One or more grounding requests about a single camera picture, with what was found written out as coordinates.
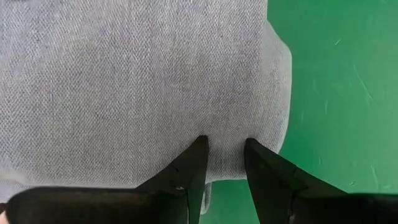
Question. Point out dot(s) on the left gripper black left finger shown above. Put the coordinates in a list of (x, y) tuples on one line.
[(124, 205)]

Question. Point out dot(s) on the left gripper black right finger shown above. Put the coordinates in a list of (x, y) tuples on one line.
[(311, 208)]

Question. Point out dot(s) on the light blue denim jeans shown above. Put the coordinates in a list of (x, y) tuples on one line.
[(124, 77)]

